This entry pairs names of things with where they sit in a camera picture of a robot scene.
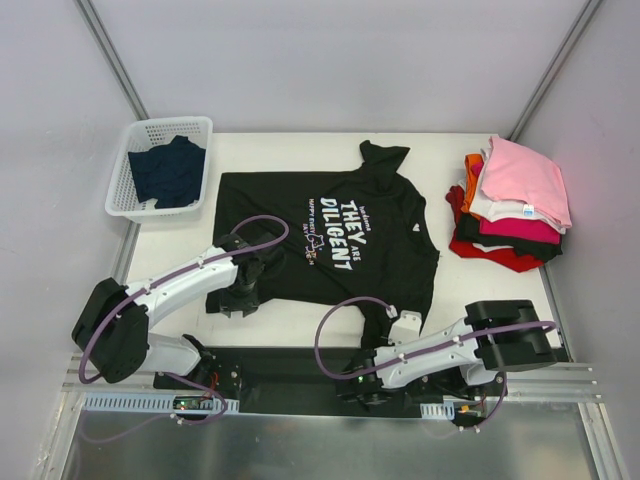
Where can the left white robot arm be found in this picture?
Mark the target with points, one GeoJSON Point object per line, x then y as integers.
{"type": "Point", "coordinates": [114, 329]}

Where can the magenta t shirt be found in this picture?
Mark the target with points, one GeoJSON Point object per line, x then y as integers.
{"type": "Point", "coordinates": [524, 229]}

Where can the red t shirt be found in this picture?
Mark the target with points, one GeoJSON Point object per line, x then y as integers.
{"type": "Point", "coordinates": [504, 256]}

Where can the right white cable duct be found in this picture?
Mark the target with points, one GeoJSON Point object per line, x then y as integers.
{"type": "Point", "coordinates": [444, 411]}

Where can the white cable duct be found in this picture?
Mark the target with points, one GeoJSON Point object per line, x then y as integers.
{"type": "Point", "coordinates": [151, 403]}
{"type": "Point", "coordinates": [444, 411]}

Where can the aluminium frame rail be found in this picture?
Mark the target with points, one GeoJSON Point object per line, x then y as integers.
{"type": "Point", "coordinates": [565, 382]}

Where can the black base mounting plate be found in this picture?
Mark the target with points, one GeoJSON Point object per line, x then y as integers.
{"type": "Point", "coordinates": [289, 381]}

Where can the white t shirt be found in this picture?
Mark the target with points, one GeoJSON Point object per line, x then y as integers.
{"type": "Point", "coordinates": [484, 207]}

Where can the pink t shirt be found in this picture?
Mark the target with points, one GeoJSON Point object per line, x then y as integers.
{"type": "Point", "coordinates": [516, 173]}

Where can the navy blue t shirt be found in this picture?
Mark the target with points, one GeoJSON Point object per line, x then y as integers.
{"type": "Point", "coordinates": [170, 174]}

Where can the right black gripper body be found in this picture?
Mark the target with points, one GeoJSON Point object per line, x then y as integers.
{"type": "Point", "coordinates": [373, 338]}

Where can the left white cable duct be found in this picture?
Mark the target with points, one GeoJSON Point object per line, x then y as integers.
{"type": "Point", "coordinates": [151, 403]}

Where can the white plastic laundry basket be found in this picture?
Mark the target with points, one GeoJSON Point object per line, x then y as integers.
{"type": "Point", "coordinates": [141, 136]}

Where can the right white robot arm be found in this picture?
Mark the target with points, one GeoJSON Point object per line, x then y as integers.
{"type": "Point", "coordinates": [495, 336]}

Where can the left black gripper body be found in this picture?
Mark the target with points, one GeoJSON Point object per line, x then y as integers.
{"type": "Point", "coordinates": [238, 305]}

